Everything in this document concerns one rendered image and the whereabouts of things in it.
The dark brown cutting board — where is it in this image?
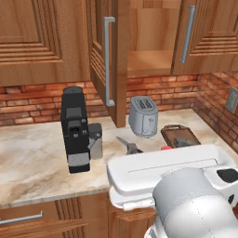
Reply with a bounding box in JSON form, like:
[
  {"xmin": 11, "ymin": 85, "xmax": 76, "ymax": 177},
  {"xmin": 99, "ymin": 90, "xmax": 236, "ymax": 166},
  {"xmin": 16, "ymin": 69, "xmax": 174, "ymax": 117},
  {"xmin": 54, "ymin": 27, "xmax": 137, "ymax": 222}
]
[{"xmin": 160, "ymin": 124, "xmax": 202, "ymax": 150}]

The wooden wall cabinet door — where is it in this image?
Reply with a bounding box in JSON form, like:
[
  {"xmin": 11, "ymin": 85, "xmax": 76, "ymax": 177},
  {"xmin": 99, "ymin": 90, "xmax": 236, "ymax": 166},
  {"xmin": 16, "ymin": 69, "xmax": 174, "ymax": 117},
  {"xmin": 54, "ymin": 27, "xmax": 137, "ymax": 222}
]
[
  {"xmin": 0, "ymin": 0, "xmax": 91, "ymax": 87},
  {"xmin": 170, "ymin": 0, "xmax": 238, "ymax": 75}
]

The wooden drawer front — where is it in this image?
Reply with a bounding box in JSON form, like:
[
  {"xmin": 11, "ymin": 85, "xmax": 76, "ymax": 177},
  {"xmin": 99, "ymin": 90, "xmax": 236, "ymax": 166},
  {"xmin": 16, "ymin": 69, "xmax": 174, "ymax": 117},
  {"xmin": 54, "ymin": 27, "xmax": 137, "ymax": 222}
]
[{"xmin": 0, "ymin": 192, "xmax": 110, "ymax": 238}]

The long grey door handle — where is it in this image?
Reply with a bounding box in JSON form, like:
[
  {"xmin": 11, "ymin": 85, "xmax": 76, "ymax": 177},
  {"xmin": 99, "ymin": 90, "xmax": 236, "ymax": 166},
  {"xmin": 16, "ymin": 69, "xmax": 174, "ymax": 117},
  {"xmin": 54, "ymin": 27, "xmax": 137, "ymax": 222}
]
[{"xmin": 103, "ymin": 16, "xmax": 116, "ymax": 108}]

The grey bar door handle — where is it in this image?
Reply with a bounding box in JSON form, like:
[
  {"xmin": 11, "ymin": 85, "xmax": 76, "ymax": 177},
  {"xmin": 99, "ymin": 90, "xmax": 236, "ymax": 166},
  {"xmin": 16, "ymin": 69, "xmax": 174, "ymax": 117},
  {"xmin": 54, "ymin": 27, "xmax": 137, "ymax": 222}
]
[{"xmin": 178, "ymin": 5, "xmax": 197, "ymax": 65}]

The grey drawer handle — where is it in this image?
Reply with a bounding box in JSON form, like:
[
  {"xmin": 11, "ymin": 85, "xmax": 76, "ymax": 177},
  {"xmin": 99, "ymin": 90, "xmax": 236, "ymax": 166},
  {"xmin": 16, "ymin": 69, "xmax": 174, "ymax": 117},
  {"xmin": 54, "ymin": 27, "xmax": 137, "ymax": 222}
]
[{"xmin": 0, "ymin": 210, "xmax": 45, "ymax": 226}]

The open wooden cabinet door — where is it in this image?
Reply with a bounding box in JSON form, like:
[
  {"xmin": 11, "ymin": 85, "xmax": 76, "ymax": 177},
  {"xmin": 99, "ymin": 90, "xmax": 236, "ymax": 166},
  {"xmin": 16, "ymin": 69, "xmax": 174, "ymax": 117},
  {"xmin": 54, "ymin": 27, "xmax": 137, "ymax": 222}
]
[{"xmin": 86, "ymin": 0, "xmax": 131, "ymax": 129}]

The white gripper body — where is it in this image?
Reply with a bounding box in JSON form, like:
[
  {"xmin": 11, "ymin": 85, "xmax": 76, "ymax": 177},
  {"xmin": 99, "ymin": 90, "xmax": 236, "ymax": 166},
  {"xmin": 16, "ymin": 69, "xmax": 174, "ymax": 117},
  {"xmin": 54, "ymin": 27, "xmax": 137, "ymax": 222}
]
[{"xmin": 106, "ymin": 143, "xmax": 235, "ymax": 212}]

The silver toaster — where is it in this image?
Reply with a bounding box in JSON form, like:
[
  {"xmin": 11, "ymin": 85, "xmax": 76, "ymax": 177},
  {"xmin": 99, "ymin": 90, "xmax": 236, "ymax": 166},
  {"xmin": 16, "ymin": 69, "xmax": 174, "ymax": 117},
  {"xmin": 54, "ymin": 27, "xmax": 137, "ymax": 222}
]
[{"xmin": 127, "ymin": 95, "xmax": 160, "ymax": 139}]

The wooden wall cabinet carcass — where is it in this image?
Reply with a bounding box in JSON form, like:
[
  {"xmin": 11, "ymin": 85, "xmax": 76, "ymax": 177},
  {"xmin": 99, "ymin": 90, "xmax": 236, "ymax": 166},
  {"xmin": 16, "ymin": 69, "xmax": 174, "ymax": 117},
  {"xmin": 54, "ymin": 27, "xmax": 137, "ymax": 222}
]
[{"xmin": 126, "ymin": 0, "xmax": 183, "ymax": 77}]

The grey wall socket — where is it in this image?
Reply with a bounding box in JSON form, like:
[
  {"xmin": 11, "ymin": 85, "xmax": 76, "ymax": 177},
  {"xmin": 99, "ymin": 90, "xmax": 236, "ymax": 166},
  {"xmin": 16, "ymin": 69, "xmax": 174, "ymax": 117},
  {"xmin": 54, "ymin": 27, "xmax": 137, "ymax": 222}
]
[{"xmin": 224, "ymin": 86, "xmax": 238, "ymax": 114}]

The black coffee machine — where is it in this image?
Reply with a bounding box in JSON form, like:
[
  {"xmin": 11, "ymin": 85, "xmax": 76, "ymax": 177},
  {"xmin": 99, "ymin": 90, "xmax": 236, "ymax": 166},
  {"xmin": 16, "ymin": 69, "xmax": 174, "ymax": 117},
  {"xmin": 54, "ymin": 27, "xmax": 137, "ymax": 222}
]
[{"xmin": 59, "ymin": 86, "xmax": 104, "ymax": 175}]

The wooden base cabinet door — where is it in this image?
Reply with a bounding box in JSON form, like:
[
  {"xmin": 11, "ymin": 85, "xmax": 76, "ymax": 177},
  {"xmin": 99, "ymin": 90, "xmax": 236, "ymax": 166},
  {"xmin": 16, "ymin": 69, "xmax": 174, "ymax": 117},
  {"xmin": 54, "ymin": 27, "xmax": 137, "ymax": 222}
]
[{"xmin": 107, "ymin": 203, "xmax": 158, "ymax": 238}]

